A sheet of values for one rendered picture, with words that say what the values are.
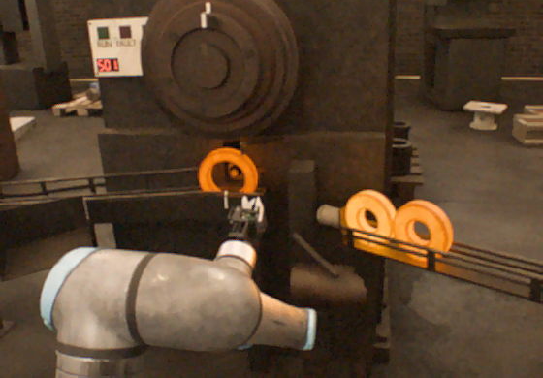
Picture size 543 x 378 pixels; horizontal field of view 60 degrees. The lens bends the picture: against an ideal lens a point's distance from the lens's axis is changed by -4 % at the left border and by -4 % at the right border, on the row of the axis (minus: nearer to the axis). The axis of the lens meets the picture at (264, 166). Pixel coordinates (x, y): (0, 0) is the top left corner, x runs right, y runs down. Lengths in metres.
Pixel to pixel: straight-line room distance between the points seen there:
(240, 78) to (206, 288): 0.81
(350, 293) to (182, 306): 0.88
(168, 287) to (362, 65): 1.06
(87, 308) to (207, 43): 0.87
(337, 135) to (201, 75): 0.46
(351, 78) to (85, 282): 1.08
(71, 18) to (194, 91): 7.56
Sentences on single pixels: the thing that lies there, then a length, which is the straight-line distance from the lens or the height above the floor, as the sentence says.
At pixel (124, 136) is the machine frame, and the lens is 1.69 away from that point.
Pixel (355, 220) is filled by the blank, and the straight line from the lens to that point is 1.37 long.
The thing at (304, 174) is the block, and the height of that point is 0.78.
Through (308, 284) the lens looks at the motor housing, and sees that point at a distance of 1.43.
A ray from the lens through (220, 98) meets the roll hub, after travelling 1.35.
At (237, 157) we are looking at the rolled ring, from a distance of 1.48.
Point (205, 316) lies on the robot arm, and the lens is 0.60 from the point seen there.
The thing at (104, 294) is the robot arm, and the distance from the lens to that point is 0.62.
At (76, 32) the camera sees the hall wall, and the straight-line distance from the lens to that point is 8.85.
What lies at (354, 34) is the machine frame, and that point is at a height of 1.17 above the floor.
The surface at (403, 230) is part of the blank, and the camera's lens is 1.28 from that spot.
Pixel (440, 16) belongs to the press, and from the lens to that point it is 5.86.
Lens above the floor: 1.30
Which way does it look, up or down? 20 degrees down
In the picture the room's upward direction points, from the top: 3 degrees counter-clockwise
